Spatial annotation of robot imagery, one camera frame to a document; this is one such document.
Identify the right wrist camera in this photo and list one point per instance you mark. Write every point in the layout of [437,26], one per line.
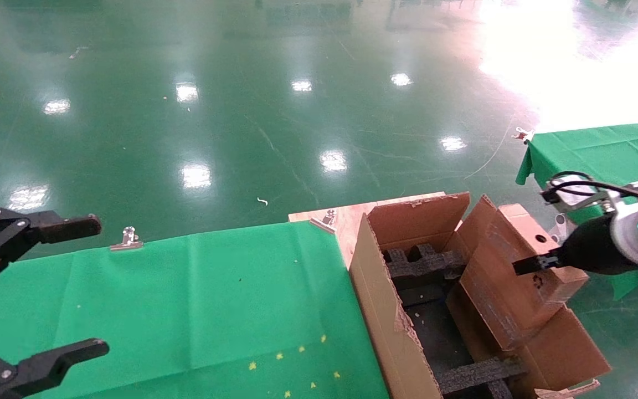
[576,194]

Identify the black foam insert block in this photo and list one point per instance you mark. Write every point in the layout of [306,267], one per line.
[474,374]
[424,266]

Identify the silver binder clip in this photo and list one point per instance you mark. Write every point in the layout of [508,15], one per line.
[521,134]
[324,224]
[128,243]

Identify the black foam bottom liner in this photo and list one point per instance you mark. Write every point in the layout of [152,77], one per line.
[435,338]

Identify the small cardboard box with hole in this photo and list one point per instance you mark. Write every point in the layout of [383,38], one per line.
[513,299]

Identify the green tablecloth with yellow specks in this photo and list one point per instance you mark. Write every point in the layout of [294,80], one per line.
[186,310]

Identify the green tablecloth on side table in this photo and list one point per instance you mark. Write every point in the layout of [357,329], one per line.
[590,149]

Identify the white scrap on floor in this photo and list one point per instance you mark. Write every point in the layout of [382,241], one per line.
[263,201]

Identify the large open cardboard carton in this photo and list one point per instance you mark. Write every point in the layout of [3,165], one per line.
[385,310]

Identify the white table leg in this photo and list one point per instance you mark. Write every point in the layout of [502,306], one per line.
[561,227]

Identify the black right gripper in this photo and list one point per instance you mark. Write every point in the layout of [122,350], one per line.
[593,249]

